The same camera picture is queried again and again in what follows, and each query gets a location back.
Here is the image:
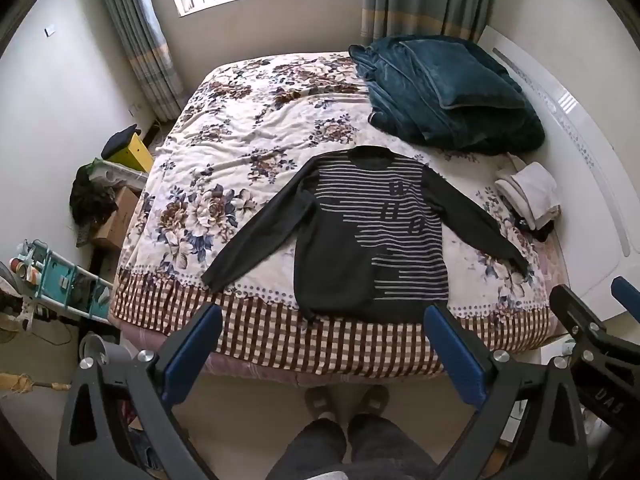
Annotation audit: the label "black striped sweater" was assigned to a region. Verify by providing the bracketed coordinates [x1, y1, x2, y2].
[203, 145, 528, 324]

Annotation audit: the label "black folded item under clothes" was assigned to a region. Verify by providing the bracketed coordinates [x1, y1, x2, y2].
[504, 199, 557, 244]

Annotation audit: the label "folded white clothes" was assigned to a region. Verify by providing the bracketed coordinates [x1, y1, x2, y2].
[495, 162, 561, 231]

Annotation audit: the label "white headboard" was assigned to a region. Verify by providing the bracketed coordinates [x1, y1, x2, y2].
[480, 27, 639, 321]

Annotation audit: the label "person legs with slippers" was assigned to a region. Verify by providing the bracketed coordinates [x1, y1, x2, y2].
[267, 385, 437, 479]

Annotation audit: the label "teal storage rack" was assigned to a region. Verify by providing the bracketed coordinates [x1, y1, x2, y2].
[9, 240, 113, 324]

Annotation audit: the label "cardboard box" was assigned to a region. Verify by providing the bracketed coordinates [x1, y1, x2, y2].
[91, 186, 139, 250]

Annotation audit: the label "white appliance on floor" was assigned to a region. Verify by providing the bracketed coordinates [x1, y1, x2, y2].
[87, 158, 148, 192]

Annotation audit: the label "teal plush blanket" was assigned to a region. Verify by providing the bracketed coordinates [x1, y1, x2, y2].
[348, 35, 546, 155]

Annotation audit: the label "yellow box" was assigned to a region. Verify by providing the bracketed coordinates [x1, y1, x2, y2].
[107, 133, 154, 174]

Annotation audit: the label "left grey curtain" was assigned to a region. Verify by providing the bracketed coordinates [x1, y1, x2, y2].
[104, 0, 186, 122]

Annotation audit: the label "wall switch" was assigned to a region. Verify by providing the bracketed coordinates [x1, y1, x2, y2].
[44, 24, 56, 37]

